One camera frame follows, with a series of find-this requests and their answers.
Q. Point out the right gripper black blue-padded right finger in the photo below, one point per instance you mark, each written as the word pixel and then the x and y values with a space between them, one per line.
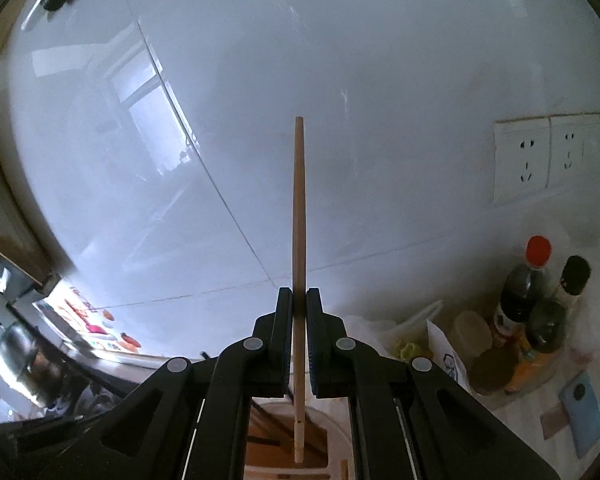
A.
pixel 410 420

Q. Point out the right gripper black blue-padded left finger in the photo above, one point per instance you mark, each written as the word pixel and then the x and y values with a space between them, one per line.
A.
pixel 188 420

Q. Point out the white orange paper packet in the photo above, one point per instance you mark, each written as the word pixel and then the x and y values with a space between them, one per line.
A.
pixel 444 355

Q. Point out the white plastic bag left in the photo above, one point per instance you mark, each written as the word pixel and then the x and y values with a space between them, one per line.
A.
pixel 380 334

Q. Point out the beige round utensil holder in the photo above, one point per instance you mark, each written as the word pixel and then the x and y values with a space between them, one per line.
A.
pixel 270 457

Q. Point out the jar with brown lid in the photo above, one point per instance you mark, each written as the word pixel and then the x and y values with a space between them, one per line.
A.
pixel 489 367

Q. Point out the black gas stove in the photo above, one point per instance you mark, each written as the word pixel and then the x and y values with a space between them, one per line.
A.
pixel 68 388

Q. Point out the small brown card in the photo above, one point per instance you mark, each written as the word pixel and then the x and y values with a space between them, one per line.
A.
pixel 553 421

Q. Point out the metal pot on stove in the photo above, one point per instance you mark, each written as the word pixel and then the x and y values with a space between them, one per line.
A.
pixel 26 368

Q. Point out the soy sauce bottle black cap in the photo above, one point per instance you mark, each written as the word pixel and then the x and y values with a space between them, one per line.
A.
pixel 546 331

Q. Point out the red cap dark bottle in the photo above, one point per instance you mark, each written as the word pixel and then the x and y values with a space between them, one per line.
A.
pixel 523 288

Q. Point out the blue smartphone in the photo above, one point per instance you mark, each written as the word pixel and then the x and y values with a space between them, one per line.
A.
pixel 579 401

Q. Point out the clear plastic bag red contents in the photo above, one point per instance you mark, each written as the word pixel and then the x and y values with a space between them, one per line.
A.
pixel 584 339

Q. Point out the range hood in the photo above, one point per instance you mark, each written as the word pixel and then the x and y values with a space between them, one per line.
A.
pixel 29 266

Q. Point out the colourful wall stickers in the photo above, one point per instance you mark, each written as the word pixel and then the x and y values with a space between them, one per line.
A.
pixel 98 327

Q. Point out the white wall socket left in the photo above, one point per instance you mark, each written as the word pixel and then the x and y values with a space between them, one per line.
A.
pixel 521 153

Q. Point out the white wall socket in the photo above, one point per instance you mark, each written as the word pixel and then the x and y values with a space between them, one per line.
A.
pixel 521 153
pixel 569 139

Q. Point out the white wall socket middle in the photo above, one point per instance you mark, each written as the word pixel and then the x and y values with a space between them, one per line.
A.
pixel 569 139

